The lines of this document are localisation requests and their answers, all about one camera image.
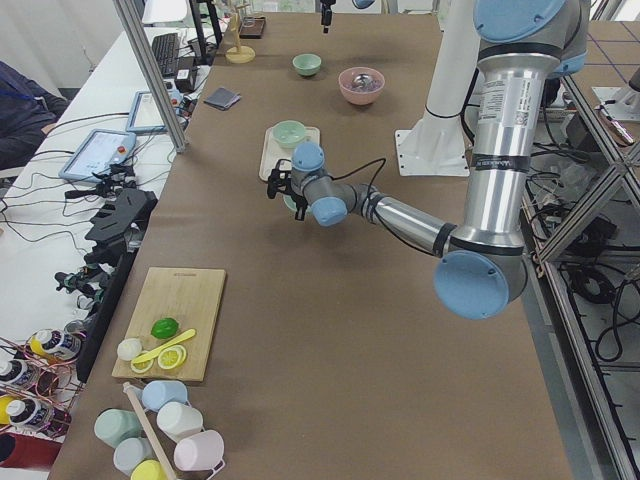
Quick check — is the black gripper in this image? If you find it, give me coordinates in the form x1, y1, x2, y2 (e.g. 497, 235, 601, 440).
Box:
267, 159, 306, 221
320, 0, 334, 34

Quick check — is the green bowl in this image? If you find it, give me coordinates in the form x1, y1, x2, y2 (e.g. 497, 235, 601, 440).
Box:
272, 120, 308, 150
292, 53, 322, 77
283, 194, 310, 217

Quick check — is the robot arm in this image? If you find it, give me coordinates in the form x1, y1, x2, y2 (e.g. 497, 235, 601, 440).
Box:
267, 1, 590, 320

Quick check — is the cream rabbit tray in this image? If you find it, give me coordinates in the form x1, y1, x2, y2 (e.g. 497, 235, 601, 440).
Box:
259, 126, 294, 182

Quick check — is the metal scoop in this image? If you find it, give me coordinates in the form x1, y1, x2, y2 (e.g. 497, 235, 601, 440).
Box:
349, 72, 375, 91

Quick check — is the pink bowl with ice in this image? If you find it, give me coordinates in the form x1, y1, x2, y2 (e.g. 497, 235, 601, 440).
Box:
338, 67, 385, 106

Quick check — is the green bowl on tray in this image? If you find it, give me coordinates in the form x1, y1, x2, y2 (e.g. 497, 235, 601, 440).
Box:
272, 120, 308, 150

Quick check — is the black tray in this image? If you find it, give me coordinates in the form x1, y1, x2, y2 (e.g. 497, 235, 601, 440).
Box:
239, 17, 266, 39

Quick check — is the wooden mug tree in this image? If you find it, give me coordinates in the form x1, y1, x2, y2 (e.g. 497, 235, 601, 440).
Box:
225, 2, 256, 64

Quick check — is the grey folded cloth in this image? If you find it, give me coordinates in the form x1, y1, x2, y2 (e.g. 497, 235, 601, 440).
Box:
204, 87, 241, 111

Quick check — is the wooden cutting board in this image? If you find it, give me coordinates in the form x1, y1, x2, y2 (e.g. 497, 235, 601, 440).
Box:
110, 267, 227, 384

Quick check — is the black keyboard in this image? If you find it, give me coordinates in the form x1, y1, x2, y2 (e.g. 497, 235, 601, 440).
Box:
151, 33, 180, 78

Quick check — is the yellow plastic knife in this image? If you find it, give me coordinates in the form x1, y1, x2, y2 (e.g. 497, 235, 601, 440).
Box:
131, 328, 197, 363

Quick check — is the teach pendant tablet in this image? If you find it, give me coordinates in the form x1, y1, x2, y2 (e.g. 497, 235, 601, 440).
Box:
58, 129, 137, 183
126, 91, 166, 134

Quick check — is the black gripper stand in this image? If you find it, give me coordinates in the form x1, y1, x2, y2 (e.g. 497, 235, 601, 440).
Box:
84, 188, 158, 267

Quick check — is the green lime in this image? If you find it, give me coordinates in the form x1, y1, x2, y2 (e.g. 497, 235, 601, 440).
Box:
150, 317, 179, 339

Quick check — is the lemon slice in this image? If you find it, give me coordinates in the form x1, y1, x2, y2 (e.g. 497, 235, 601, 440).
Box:
157, 344, 187, 371
129, 358, 154, 374

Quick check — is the white garlic bulb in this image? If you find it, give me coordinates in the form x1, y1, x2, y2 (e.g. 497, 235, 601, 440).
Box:
117, 338, 143, 362

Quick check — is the blue cup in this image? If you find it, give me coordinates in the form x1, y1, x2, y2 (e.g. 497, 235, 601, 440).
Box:
141, 380, 188, 412

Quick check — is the white cup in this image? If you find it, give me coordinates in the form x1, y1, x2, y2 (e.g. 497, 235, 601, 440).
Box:
156, 401, 203, 442

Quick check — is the pink cup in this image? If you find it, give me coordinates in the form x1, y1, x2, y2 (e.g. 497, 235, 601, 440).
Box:
174, 430, 225, 471

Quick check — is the seated person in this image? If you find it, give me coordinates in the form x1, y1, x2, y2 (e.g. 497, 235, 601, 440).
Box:
1, 62, 69, 170

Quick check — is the green cup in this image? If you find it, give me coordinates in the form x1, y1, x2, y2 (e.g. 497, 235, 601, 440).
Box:
94, 409, 142, 448

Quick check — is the grey cup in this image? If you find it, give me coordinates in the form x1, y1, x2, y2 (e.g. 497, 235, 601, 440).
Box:
113, 438, 153, 476

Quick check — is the yellow cup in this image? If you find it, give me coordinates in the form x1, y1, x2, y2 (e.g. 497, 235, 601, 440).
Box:
130, 459, 167, 480

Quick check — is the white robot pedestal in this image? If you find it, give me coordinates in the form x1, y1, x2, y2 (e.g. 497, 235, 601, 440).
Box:
425, 0, 480, 119

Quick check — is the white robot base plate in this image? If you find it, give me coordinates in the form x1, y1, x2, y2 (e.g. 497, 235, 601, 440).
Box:
394, 123, 470, 177

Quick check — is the aluminium frame post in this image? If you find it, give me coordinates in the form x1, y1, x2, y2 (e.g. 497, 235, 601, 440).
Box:
113, 0, 187, 154

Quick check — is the white wire cup rack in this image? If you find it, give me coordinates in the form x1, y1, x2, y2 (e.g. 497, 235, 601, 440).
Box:
122, 382, 227, 480

